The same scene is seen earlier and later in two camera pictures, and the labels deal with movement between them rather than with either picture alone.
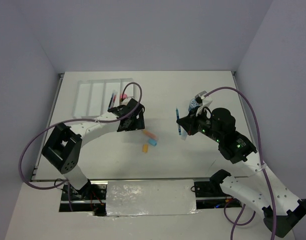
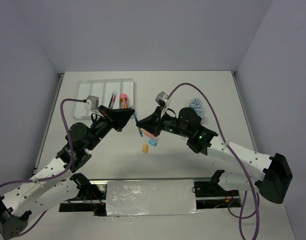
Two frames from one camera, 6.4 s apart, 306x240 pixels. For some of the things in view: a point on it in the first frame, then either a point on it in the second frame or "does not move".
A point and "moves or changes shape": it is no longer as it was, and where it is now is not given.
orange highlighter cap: (145, 148) does not move
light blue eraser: (152, 142) does not move
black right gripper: (188, 122) -> (153, 123)
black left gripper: (138, 124) -> (117, 117)
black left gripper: (206, 195) does not move
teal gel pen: (177, 116) moves or changes shape
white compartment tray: (93, 96) does not move
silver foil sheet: (152, 197) does not move
